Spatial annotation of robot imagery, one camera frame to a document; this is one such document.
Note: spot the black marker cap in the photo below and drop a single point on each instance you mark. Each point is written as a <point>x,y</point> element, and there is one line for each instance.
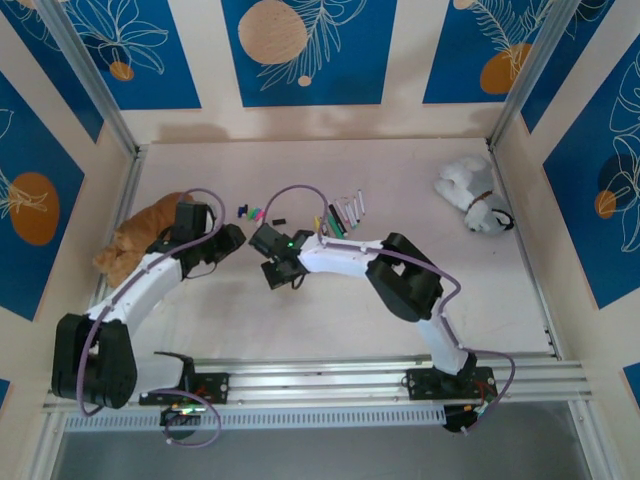
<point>280,221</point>

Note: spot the pink pen cap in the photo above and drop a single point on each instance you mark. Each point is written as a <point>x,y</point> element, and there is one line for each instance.
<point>258,216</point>

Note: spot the yellow highlighter pen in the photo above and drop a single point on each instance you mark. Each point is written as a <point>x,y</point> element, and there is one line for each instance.
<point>318,224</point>

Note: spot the black whiteboard marker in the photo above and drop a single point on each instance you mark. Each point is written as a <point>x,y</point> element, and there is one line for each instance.
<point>331,212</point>

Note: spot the green highlighter pen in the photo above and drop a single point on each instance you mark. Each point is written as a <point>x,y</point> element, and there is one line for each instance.
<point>338,224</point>

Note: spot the thin green pen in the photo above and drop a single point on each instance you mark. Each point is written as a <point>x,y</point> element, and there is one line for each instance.
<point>350,214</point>

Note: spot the thin black pen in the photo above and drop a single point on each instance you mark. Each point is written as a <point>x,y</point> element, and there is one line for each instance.
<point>356,207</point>

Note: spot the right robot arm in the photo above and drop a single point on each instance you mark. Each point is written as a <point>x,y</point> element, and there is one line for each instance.
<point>340,257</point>

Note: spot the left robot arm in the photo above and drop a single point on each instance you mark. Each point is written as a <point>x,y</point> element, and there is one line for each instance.
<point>140,285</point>

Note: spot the brown plush toy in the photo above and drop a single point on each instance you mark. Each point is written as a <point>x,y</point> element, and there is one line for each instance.
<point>130,235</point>

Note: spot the black controller board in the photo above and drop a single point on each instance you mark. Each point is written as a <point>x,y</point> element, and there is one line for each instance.
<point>180,414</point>
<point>460,420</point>

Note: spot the white grey plush dog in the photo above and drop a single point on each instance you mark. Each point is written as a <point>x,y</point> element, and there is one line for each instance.
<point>465,175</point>

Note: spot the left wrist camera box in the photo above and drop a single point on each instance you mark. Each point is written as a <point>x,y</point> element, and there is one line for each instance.
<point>210,216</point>

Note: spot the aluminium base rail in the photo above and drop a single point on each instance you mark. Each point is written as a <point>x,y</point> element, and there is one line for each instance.
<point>325,385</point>

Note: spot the aluminium frame post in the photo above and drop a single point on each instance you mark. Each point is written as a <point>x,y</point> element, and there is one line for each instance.
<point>86,65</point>
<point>536,65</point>

